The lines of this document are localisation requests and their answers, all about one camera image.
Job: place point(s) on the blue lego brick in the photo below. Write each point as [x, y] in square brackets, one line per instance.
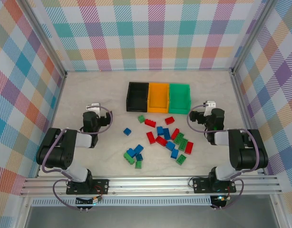
[138, 149]
[130, 151]
[174, 154]
[170, 145]
[127, 131]
[139, 157]
[159, 130]
[166, 134]

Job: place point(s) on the red lego brick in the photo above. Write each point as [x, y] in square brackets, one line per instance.
[175, 134]
[151, 137]
[161, 140]
[169, 120]
[150, 122]
[189, 147]

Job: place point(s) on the small green lego brick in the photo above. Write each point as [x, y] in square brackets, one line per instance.
[141, 118]

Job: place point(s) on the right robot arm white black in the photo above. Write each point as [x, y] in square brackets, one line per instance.
[250, 154]

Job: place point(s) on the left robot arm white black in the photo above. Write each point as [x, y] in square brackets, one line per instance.
[55, 152]

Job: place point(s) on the green plastic bin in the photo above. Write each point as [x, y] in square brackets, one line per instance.
[180, 97]

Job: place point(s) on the black plastic bin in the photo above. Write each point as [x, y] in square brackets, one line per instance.
[136, 98]

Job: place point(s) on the orange plastic bin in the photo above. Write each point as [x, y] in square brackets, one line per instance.
[158, 97]

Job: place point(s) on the black connector board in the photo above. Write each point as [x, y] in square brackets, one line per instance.
[84, 202]
[219, 198]

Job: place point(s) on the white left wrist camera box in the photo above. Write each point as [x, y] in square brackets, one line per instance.
[94, 107]

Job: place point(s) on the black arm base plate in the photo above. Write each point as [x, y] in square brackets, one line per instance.
[100, 185]
[200, 185]

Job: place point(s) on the aluminium mounting rail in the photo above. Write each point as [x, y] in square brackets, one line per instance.
[148, 185]

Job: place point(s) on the aluminium frame post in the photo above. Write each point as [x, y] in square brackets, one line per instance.
[45, 38]
[251, 35]

